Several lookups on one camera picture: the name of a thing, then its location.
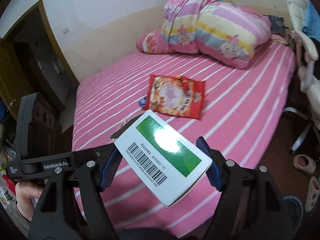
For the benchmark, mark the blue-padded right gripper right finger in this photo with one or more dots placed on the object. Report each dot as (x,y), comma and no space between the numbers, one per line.
(214,172)

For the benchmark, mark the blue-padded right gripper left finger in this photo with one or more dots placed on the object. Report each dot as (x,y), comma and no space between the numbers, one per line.
(109,168)

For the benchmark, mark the white green cardboard box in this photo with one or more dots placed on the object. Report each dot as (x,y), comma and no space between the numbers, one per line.
(167,163)

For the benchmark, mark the person's left hand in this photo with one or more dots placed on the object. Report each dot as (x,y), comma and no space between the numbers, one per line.
(25,191)

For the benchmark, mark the pink striped bed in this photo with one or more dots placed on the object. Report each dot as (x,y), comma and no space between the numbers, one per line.
(241,111)

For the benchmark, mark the brown wooden door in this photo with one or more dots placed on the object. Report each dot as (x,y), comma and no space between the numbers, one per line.
(13,81)

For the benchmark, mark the small blue candy wrapper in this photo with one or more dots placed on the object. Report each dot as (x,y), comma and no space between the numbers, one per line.
(142,102)

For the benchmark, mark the pink white slipper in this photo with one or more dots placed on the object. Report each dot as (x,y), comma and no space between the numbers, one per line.
(313,194)
(304,163)

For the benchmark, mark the red snack packet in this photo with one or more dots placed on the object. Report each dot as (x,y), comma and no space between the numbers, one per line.
(177,96)

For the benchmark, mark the pink floral pillow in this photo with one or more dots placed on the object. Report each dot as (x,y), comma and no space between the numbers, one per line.
(153,43)

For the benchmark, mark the colourful sheep-print folded quilt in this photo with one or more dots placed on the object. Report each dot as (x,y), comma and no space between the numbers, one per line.
(221,29)

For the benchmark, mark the dark bag beside quilt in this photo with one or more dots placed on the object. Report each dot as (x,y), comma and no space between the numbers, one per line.
(277,25)

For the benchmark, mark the blue garment on chair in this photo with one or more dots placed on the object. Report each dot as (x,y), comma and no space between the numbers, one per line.
(311,22)

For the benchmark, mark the white office chair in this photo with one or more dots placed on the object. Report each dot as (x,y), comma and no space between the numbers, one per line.
(306,56)

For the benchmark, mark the white wall switch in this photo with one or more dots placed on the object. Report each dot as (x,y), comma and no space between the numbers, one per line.
(65,30)

